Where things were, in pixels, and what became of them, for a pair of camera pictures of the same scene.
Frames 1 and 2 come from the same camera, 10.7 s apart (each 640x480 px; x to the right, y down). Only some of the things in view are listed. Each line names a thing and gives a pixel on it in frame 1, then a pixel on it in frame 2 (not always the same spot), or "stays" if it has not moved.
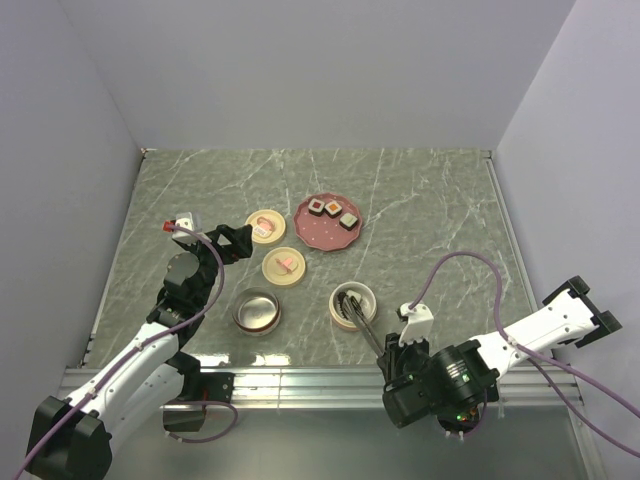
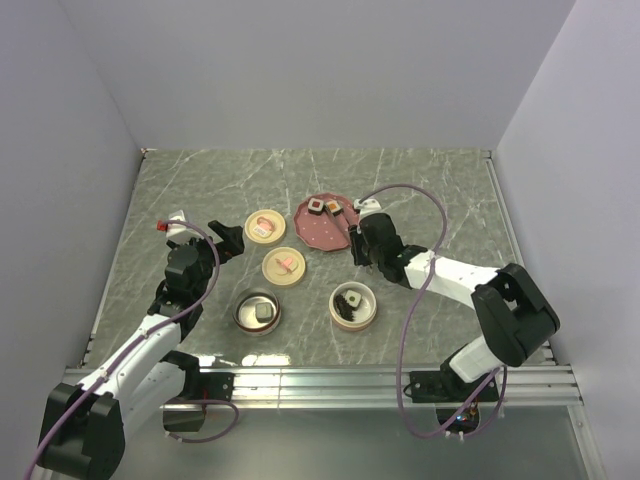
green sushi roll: x=354 y=294 stays
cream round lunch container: x=368 y=303 stays
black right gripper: x=394 y=351 to x=357 y=236
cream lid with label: x=268 y=226 stays
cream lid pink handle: x=283 y=266 stays
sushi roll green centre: x=348 y=221 to x=264 y=312
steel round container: x=256 y=311 stays
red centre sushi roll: x=316 y=207 stays
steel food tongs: x=354 y=310 to x=351 y=215
